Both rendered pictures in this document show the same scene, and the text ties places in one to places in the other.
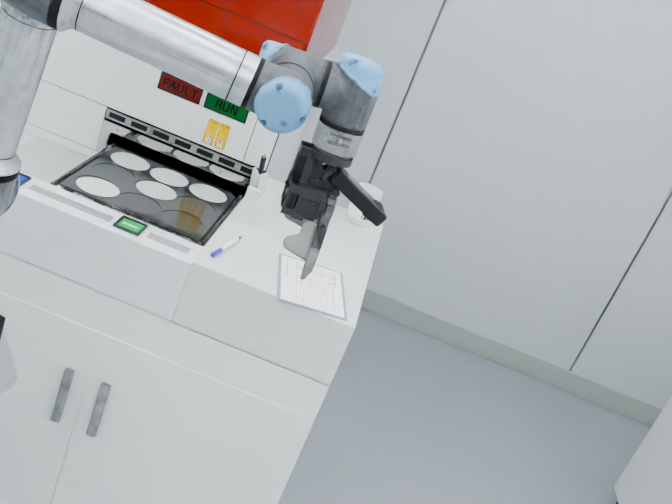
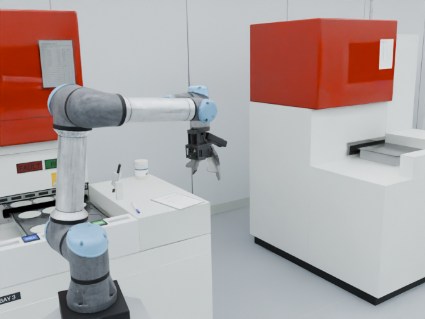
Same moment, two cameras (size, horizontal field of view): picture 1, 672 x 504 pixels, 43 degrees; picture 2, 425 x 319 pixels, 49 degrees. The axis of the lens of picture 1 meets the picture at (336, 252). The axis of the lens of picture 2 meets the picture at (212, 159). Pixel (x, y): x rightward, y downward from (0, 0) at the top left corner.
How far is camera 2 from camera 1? 98 cm
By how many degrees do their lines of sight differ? 32
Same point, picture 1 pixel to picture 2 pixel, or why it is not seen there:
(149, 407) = (146, 298)
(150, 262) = (120, 231)
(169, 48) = (166, 109)
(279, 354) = (188, 233)
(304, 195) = (203, 148)
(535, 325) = not seen: hidden behind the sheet
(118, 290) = (111, 254)
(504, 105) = not seen: hidden behind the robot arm
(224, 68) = (185, 107)
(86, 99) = not seen: outside the picture
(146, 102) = (14, 183)
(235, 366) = (173, 251)
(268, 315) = (177, 219)
